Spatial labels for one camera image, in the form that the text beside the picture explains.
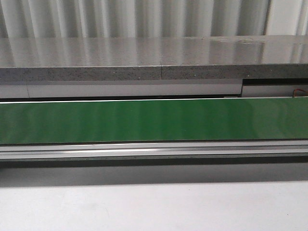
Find red and black wires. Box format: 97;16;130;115
292;89;308;98

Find grey stone countertop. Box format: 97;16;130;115
0;36;308;82

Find white curtain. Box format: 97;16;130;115
0;0;270;38

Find aluminium conveyor frame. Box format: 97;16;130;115
0;140;308;160

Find green conveyor belt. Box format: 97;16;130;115
0;97;308;145

